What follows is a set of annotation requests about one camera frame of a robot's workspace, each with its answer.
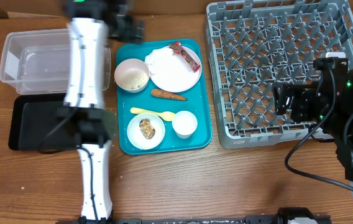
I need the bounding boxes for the white cup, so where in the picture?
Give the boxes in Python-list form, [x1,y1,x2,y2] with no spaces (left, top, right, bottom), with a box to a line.
[172,111,198,139]

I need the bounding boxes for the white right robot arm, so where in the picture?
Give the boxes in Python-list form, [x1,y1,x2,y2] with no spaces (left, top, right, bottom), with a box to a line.
[272,67,353,195]

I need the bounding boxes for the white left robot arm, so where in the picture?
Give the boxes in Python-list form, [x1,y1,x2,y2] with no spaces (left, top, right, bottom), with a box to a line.
[57,0,144,223]

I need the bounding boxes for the orange carrot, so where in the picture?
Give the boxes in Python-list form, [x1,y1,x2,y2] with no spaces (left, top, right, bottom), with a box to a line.
[151,89,188,101]

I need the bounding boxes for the pink bowl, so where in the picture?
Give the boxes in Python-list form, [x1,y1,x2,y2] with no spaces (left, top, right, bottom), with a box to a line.
[114,58,150,93]

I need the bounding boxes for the large white plate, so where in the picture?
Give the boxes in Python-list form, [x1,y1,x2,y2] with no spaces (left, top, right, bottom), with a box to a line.
[150,46,203,93]

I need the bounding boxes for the teal serving tray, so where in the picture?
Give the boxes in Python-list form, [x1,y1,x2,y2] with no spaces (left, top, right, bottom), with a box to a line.
[114,39,213,155]

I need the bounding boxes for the red snack wrapper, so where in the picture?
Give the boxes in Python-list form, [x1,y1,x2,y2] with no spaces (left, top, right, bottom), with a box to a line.
[168,41,201,72]

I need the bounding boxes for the rice grains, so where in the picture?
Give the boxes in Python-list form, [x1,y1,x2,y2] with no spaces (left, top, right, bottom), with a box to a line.
[121,69,149,90]

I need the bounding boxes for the white tissue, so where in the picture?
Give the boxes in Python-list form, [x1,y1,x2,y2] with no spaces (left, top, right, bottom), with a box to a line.
[145,48,172,74]

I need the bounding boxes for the small white bowl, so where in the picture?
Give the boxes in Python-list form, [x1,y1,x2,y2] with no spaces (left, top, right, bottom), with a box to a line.
[127,113,165,150]

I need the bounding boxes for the brown food scraps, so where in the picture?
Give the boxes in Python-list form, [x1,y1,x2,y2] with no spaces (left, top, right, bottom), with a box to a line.
[139,118,155,139]

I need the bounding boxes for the grey dishwasher rack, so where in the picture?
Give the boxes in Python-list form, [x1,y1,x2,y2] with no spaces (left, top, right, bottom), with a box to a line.
[206,0,353,149]

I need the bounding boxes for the clear plastic waste bin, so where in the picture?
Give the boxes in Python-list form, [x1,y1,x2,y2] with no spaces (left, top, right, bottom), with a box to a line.
[0,28,112,95]

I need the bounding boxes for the black tray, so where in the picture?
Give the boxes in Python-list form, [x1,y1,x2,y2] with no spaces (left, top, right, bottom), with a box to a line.
[8,93,65,151]

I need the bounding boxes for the yellow plastic spoon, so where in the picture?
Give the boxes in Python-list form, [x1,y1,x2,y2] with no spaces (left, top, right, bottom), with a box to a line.
[130,107,175,122]

